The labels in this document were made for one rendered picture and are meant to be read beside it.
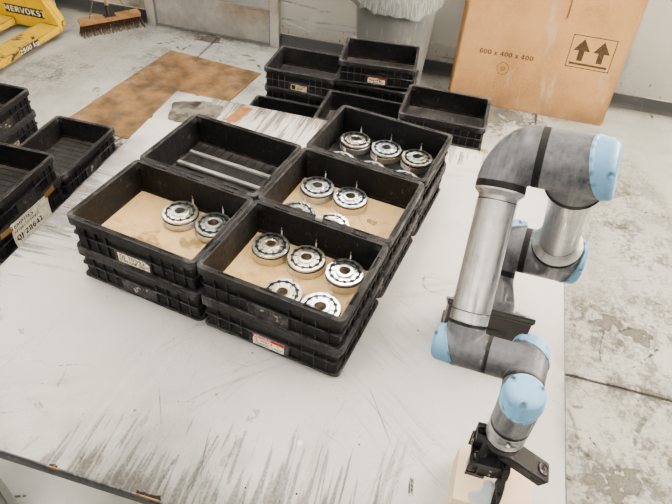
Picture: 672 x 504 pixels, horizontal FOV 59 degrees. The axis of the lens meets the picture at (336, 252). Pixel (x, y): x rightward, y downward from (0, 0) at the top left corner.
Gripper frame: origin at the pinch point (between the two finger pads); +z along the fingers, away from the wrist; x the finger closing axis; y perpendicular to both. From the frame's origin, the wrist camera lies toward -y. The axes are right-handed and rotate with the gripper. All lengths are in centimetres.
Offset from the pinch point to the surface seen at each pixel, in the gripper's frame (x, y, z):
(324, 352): -19.4, 42.8, -5.0
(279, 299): -21, 55, -18
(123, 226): -42, 109, -8
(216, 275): -24, 72, -18
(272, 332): -23, 57, -3
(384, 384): -21.9, 27.4, 5.1
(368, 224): -66, 43, -8
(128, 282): -29, 101, -1
